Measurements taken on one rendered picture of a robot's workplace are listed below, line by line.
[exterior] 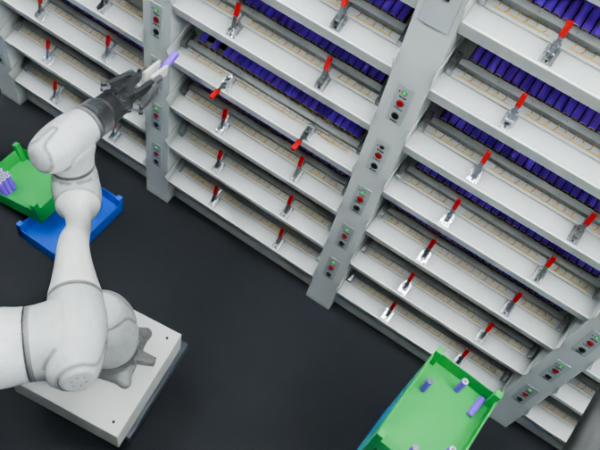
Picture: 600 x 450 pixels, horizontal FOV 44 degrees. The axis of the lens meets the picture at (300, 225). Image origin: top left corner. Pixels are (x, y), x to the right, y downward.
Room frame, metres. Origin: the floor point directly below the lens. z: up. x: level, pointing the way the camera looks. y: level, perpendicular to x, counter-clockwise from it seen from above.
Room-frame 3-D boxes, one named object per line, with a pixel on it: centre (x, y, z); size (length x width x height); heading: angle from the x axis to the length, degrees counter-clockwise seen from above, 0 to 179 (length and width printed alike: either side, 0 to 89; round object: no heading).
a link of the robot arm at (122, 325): (0.70, 0.41, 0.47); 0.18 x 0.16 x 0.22; 117
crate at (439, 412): (0.71, -0.47, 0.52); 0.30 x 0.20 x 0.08; 157
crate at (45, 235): (1.21, 0.76, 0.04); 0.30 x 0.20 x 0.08; 162
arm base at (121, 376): (0.70, 0.38, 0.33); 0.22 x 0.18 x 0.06; 89
